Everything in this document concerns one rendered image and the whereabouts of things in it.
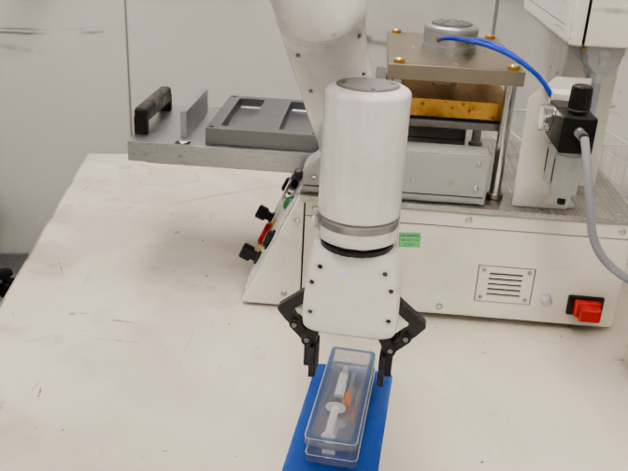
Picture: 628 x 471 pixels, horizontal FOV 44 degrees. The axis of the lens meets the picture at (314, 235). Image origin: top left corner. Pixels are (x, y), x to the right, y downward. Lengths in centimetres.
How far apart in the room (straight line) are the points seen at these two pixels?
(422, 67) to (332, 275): 37
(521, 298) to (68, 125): 190
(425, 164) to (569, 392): 35
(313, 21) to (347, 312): 30
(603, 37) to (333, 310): 49
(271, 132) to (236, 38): 150
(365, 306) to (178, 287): 46
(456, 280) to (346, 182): 42
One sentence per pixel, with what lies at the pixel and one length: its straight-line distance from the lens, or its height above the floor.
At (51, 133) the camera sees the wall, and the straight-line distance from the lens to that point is 275.
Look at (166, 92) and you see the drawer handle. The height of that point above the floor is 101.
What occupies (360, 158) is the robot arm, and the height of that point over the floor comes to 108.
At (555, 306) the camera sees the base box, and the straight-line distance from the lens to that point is 116.
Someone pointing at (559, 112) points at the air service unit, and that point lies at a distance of 98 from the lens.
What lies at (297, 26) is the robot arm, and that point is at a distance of 70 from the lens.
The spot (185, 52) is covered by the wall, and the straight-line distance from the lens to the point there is 261.
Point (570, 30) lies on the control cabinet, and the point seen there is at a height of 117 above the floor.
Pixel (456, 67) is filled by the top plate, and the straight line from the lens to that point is 106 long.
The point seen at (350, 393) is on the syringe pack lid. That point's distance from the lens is 89.
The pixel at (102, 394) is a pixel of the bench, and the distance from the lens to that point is 98.
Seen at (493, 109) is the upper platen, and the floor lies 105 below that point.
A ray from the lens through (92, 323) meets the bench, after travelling 112.
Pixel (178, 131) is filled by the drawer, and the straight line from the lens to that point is 120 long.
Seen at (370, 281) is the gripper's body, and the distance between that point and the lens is 79.
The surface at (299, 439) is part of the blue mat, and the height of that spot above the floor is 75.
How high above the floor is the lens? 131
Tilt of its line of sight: 24 degrees down
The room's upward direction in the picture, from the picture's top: 3 degrees clockwise
